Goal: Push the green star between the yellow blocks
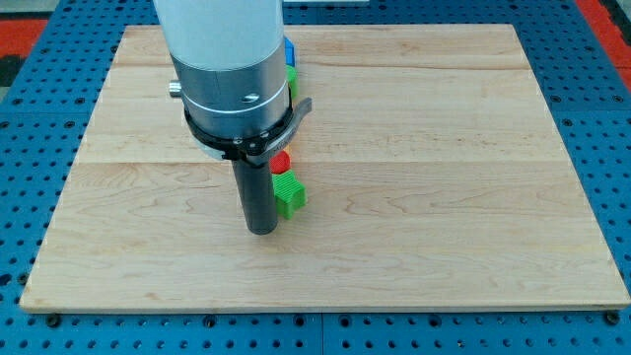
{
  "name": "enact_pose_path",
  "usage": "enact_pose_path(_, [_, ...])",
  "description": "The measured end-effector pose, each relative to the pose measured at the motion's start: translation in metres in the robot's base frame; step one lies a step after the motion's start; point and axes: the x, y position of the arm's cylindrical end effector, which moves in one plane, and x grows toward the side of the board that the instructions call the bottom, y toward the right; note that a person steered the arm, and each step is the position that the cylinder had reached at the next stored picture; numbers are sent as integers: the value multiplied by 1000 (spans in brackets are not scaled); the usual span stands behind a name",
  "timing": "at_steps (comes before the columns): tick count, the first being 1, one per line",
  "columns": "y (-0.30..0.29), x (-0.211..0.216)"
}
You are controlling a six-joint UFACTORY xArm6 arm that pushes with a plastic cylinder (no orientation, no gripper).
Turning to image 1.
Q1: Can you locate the green star block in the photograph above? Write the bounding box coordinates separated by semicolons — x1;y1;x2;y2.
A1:
272;170;308;220

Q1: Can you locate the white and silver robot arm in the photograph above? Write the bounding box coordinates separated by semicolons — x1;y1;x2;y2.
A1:
154;0;290;160

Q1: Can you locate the red round block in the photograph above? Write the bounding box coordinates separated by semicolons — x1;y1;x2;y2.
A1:
269;150;291;175

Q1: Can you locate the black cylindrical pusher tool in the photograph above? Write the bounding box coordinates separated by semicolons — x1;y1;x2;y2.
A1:
232;160;278;235

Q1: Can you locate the black clamp with grey lever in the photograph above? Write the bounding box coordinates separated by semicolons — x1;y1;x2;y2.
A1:
184;98;313;167

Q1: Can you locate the green round block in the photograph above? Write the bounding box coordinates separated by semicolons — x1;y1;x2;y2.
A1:
286;65;300;100

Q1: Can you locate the wooden board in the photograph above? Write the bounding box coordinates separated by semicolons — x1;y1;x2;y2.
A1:
20;24;630;314

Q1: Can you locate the blue block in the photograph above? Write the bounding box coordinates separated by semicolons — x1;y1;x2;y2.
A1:
284;36;296;67

